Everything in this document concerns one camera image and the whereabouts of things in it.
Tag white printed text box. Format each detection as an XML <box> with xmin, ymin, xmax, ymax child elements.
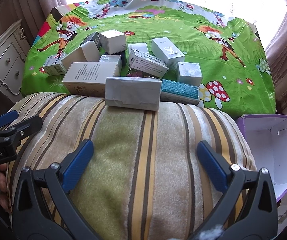
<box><xmin>128</xmin><ymin>49</ymin><xmax>168</xmax><ymax>78</ymax></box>

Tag grey plastic-wrapped box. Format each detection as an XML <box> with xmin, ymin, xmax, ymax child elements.
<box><xmin>105</xmin><ymin>77</ymin><xmax>162</xmax><ymax>111</ymax></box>

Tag beige long text box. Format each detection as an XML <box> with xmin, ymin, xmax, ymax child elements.
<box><xmin>62</xmin><ymin>62</ymin><xmax>120</xmax><ymax>98</ymax></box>

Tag purple cardboard storage box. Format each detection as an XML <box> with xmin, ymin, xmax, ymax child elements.
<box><xmin>236</xmin><ymin>114</ymin><xmax>287</xmax><ymax>201</ymax></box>

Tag teal rectangular box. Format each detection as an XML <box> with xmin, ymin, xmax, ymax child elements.
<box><xmin>160</xmin><ymin>79</ymin><xmax>199</xmax><ymax>105</ymax></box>

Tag white box with YSL logo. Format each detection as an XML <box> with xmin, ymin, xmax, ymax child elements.
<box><xmin>151</xmin><ymin>37</ymin><xmax>185</xmax><ymax>70</ymax></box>

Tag white ornate dresser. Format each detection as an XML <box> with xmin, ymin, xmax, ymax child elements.
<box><xmin>0</xmin><ymin>20</ymin><xmax>31</xmax><ymax>114</ymax></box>

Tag silver white cube box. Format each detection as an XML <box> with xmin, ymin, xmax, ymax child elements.
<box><xmin>177</xmin><ymin>62</ymin><xmax>203</xmax><ymax>87</ymax></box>

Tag black upright text box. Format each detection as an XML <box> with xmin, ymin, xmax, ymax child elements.
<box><xmin>81</xmin><ymin>31</ymin><xmax>101</xmax><ymax>50</ymax></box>

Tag small white square box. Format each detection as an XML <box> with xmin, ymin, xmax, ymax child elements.
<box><xmin>99</xmin><ymin>55</ymin><xmax>122</xmax><ymax>76</ymax></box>

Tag striped plush cushion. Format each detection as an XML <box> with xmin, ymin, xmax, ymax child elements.
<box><xmin>7</xmin><ymin>92</ymin><xmax>257</xmax><ymax>239</ymax></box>

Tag white medicine box red figure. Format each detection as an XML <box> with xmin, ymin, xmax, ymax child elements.
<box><xmin>43</xmin><ymin>53</ymin><xmax>67</xmax><ymax>76</ymax></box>

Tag left hand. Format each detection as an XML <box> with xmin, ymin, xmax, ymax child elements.
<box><xmin>0</xmin><ymin>164</ymin><xmax>11</xmax><ymax>214</ymax></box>

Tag colourful cartoon tablecloth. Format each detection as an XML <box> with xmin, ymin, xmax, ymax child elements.
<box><xmin>21</xmin><ymin>0</ymin><xmax>276</xmax><ymax>117</ymax></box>

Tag white rounded box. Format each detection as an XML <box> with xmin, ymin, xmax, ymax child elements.
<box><xmin>62</xmin><ymin>41</ymin><xmax>101</xmax><ymax>70</ymax></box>

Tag small white barcode box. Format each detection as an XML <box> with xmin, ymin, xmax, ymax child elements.
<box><xmin>128</xmin><ymin>43</ymin><xmax>149</xmax><ymax>54</ymax></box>

